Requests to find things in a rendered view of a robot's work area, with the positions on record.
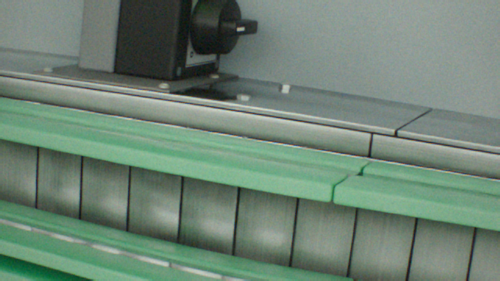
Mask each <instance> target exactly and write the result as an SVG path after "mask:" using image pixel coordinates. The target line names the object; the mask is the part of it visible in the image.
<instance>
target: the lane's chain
mask: <svg viewBox="0 0 500 281"><path fill-rule="evenodd" d="M38 161H39V164H38ZM83 161H84V167H83ZM130 169H131V178H130ZM82 173H83V179H82ZM130 182H131V189H130ZM183 183H184V196H183V205H182V215H181V224H180V214H181V203H182V193H183ZM82 187H83V192H82ZM238 196H239V187H236V186H231V185H226V184H221V183H218V182H213V181H208V180H200V179H195V178H191V177H186V176H185V177H183V176H178V175H173V174H169V173H165V172H161V171H156V170H151V169H143V168H139V167H134V166H132V168H131V166H130V165H127V164H122V163H118V162H111V161H106V160H101V159H97V158H89V157H86V156H81V155H75V154H70V153H67V152H65V151H58V150H54V149H50V148H43V147H40V150H39V147H38V146H34V145H30V144H23V143H19V142H15V141H10V140H4V139H0V200H3V201H8V202H12V203H16V204H19V205H26V206H29V207H31V208H36V209H39V210H42V211H47V212H53V213H56V214H60V215H63V216H66V217H70V218H74V219H80V220H84V221H87V222H90V223H94V224H99V225H102V226H108V227H111V228H113V229H119V230H123V231H127V232H128V223H129V232H131V233H135V234H137V235H142V236H146V237H152V238H156V239H160V240H163V241H167V242H172V243H175V244H178V243H179V241H180V244H183V245H187V246H190V247H197V248H198V249H202V250H206V251H213V252H216V253H221V254H228V255H232V256H233V255H234V256H236V257H239V258H247V259H252V260H255V261H263V262H266V263H270V264H275V265H281V266H285V267H288V266H290V267H291V253H292V246H293V238H294V230H295V223H296V215H297V208H298V197H293V196H289V195H283V194H276V193H270V192H266V191H262V190H253V189H248V188H244V187H241V192H240V201H239V210H238ZM81 198H82V204H81ZM129 202H130V211H129ZM80 210H81V213H80ZM357 211H358V207H354V206H350V207H349V206H345V205H336V204H335V203H334V202H333V200H331V201H329V202H323V201H315V200H311V199H305V198H301V197H300V199H299V208H298V222H297V229H296V230H295V245H294V253H293V260H292V267H293V268H297V269H304V270H308V271H312V272H318V273H320V272H322V273H326V274H330V275H334V276H344V277H348V267H349V265H350V260H351V253H352V241H353V240H354V233H355V221H356V213H357ZM128 212H129V217H130V221H129V217H128ZM237 213H238V218H237ZM81 215H82V216H81ZM236 221H237V235H236V244H235V252H234V239H235V230H236ZM415 227H416V217H414V216H412V217H411V216H407V215H399V214H395V213H390V212H379V211H374V210H369V209H366V208H359V214H358V222H357V229H356V235H355V242H354V248H353V256H352V264H351V268H350V275H349V278H352V279H354V281H357V280H361V279H363V280H365V281H407V275H408V268H409V259H410V258H411V251H412V245H413V235H414V233H415ZM475 228H476V227H472V226H465V225H462V224H458V223H456V224H453V223H450V222H442V221H438V220H430V219H423V218H419V219H418V225H417V231H416V237H415V243H414V249H413V256H412V261H411V266H410V273H409V279H408V281H466V277H467V273H468V271H469V265H470V255H471V249H472V243H473V238H474V233H475ZM179 232H181V234H180V235H179ZM469 281H500V231H496V230H492V229H485V228H480V227H477V233H476V239H475V244H474V250H473V260H472V264H471V266H470V276H469Z"/></svg>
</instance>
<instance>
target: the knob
mask: <svg viewBox="0 0 500 281"><path fill-rule="evenodd" d="M257 25H258V23H257V21H255V20H241V12H240V9H239V6H238V4H237V2H236V1H235V0H198V1H197V3H196V5H195V8H194V12H193V15H192V17H191V25H190V35H191V43H192V46H193V49H194V50H195V51H196V52H197V53H198V54H200V55H211V54H223V55H225V54H229V53H230V52H231V51H232V50H233V48H234V47H235V45H236V44H237V41H238V37H239V36H244V35H250V34H256V32H257Z"/></svg>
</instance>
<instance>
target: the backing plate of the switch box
mask: <svg viewBox="0 0 500 281"><path fill-rule="evenodd" d="M31 73H34V74H39V75H48V76H57V77H62V78H66V79H76V80H85V81H91V82H95V83H100V84H109V85H110V84H115V85H120V86H125V87H135V88H140V89H145V90H150V91H160V92H165V93H172V91H178V90H183V89H187V88H191V87H197V86H202V85H206V84H212V83H213V82H217V81H221V80H227V79H232V78H235V77H238V75H235V74H229V73H218V72H216V73H208V74H204V75H200V76H192V77H191V78H187V79H183V80H175V81H167V80H157V79H152V78H146V77H135V76H125V75H120V74H116V73H106V72H102V73H100V72H95V71H90V70H85V69H79V68H78V63H76V64H73V65H69V66H59V67H53V68H45V69H43V70H36V71H32V72H31Z"/></svg>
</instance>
